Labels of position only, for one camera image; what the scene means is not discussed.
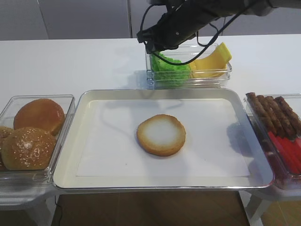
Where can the clear bun container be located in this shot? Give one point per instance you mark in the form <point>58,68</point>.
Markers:
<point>44,176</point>

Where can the green lettuce pile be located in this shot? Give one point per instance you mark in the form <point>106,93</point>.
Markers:
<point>165,71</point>

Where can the sesame bun top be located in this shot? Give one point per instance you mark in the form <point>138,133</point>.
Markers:
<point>28,149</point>

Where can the partly hidden bun left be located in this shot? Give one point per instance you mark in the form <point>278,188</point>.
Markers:
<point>4,133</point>

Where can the brown burger patty front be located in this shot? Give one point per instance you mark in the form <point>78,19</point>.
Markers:
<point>290,114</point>

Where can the brown burger patty back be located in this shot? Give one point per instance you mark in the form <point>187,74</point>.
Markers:
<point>257,107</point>

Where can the silver metal tray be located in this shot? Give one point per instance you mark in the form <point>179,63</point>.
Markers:
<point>65,175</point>

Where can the red tomato slice front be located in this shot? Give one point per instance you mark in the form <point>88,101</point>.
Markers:
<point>294,150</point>

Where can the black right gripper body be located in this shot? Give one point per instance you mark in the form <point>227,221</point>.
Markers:
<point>180,23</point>

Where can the clear lettuce and cheese container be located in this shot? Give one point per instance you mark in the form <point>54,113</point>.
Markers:
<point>220,81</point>

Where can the white paper liner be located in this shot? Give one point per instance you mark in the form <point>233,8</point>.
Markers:
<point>210,149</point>

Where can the bottom bun half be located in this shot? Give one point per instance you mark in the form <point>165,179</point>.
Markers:
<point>161,135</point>

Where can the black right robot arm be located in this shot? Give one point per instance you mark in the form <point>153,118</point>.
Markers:
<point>253,7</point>

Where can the brown burger patty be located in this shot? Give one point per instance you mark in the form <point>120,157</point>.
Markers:
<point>257,107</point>
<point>276,127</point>
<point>290,114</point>
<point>283,125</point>

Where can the plain brown bun top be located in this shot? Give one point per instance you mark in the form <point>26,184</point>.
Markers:
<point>42,113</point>

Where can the clear patty and tomato container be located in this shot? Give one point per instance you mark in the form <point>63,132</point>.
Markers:
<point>283,178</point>

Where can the yellow cheese slices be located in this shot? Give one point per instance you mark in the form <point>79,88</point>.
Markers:
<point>212,65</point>

